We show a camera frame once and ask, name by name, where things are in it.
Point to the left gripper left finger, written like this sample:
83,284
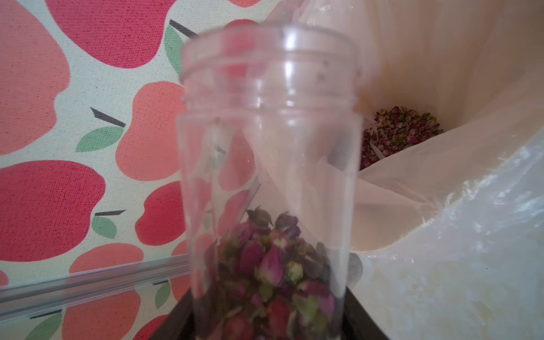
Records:
179,324

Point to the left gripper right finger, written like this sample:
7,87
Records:
357,323

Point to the clear tea jar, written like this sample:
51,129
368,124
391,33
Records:
269,123

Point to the rose buds in middle jar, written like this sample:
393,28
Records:
267,282

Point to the clear plastic bin liner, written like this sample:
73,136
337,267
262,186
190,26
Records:
496,294

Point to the left aluminium frame post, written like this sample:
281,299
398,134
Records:
46,298

